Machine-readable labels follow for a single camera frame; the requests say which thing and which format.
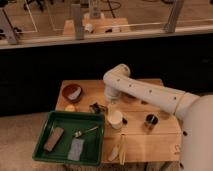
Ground black brush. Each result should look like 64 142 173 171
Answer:
89 103 107 114

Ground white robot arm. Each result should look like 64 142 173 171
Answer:
103 64 213 171

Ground white lidded cup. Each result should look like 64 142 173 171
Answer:
107 110 123 129

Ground wooden chopsticks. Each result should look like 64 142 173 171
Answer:
119 134 126 165

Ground small yellow round object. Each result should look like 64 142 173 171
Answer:
65 105 76 112

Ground metal spoon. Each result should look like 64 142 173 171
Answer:
73 126 99 138

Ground brown bowl with white cloth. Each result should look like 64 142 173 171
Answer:
62 84 83 103

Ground small metal tin cup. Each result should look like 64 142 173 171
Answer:
144 114 158 130

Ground green plastic tray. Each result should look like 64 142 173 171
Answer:
32 111 105 166

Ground pale spatula piece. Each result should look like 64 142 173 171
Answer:
108 146 119 162

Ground grey sponge cloth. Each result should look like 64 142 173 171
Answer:
68 138 84 161

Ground brown wooden block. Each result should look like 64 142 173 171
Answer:
44 127 64 152

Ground grey metal post right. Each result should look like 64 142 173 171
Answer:
164 0 184 33

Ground grey metal post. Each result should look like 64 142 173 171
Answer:
71 4 84 40
0 8 18 45
164 0 184 33

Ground grey metal post middle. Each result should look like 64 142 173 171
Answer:
71 4 84 40

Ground grey metal post left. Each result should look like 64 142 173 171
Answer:
0 8 18 45

